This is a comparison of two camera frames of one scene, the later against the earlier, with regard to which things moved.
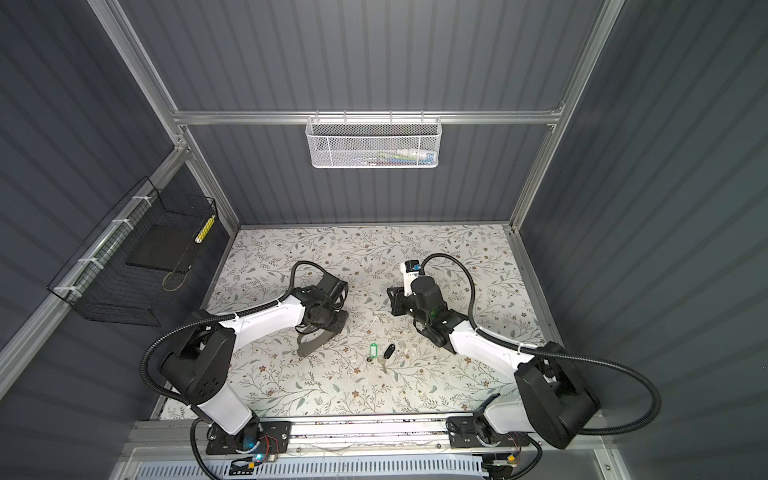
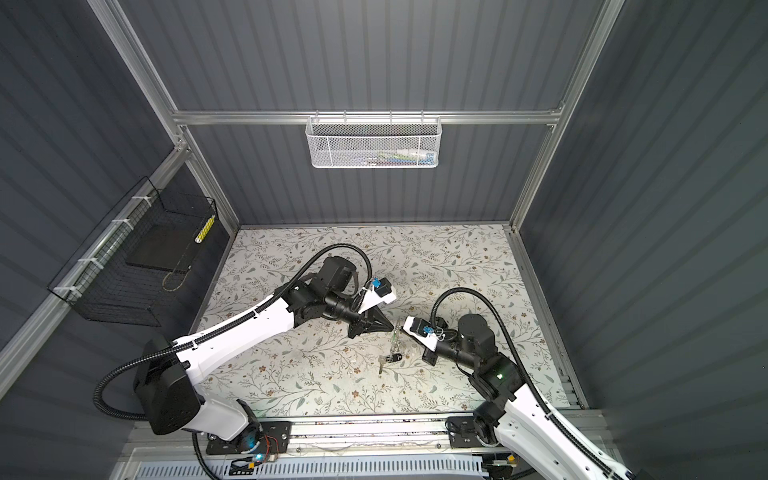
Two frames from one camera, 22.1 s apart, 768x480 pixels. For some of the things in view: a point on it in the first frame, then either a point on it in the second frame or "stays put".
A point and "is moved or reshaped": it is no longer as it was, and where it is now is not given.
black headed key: [387, 355] is moved or reshaped
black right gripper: [397, 301] -> [429, 356]
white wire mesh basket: [373, 142] stays put
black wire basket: [142, 257] stays put
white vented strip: [395, 469] stays put
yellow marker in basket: [199, 237] stays put
